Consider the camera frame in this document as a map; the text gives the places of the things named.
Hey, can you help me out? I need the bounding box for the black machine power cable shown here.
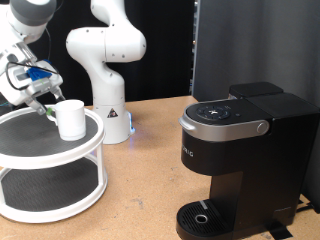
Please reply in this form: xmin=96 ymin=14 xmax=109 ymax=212
xmin=294 ymin=199 xmax=316 ymax=214

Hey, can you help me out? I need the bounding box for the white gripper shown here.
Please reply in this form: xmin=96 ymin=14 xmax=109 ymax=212
xmin=0 ymin=43 xmax=66 ymax=116

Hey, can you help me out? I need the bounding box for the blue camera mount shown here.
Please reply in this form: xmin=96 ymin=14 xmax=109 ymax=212
xmin=25 ymin=65 xmax=54 ymax=82

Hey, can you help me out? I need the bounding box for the black backdrop curtain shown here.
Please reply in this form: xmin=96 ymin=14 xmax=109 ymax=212
xmin=0 ymin=0 xmax=195 ymax=111

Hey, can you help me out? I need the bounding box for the white two-tier turntable shelf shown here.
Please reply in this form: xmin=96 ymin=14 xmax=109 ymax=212
xmin=0 ymin=104 xmax=109 ymax=224

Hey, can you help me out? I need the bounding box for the black tape strip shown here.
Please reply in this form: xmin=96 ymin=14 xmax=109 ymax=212
xmin=264 ymin=221 xmax=294 ymax=240

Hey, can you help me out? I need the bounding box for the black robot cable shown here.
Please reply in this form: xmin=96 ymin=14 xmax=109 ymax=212
xmin=4 ymin=26 xmax=60 ymax=92

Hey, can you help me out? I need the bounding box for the white mug green taped handle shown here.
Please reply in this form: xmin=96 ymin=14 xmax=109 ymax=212
xmin=45 ymin=99 xmax=87 ymax=142

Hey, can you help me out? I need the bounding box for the black Keurig coffee machine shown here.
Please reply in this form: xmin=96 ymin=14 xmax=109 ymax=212
xmin=175 ymin=81 xmax=320 ymax=240

